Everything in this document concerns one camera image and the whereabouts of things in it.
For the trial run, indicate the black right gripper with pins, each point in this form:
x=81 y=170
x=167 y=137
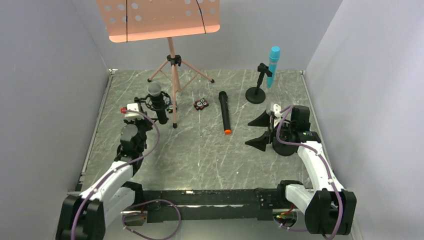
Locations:
x=271 y=129

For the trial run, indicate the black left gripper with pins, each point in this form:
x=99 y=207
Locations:
x=145 y=112

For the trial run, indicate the black shock mount tripod stand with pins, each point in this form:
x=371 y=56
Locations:
x=146 y=100

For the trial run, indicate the black round-base mic stand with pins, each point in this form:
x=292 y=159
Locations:
x=285 y=149
x=256 y=95

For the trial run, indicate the black silver-grille microphone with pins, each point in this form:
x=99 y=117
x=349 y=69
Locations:
x=157 y=101

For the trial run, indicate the black orange-tipped microphone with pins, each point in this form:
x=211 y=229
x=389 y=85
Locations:
x=223 y=100

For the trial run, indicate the blue microphone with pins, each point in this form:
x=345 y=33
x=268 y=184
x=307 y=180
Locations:
x=274 y=56

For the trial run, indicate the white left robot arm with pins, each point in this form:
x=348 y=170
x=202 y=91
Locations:
x=85 y=216

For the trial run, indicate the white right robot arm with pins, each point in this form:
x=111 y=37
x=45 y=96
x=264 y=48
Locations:
x=328 y=208

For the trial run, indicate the pink music stand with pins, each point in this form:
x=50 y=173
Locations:
x=139 y=20

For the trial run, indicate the red owl number tile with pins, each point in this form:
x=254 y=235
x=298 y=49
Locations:
x=200 y=104

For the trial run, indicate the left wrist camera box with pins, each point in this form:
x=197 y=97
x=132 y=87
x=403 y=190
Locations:
x=131 y=111

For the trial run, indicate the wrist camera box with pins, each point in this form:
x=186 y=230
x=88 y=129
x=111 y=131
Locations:
x=274 y=111
x=131 y=111

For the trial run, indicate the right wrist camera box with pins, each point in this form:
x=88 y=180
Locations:
x=274 y=111

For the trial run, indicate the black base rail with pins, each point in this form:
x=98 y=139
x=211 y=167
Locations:
x=219 y=204

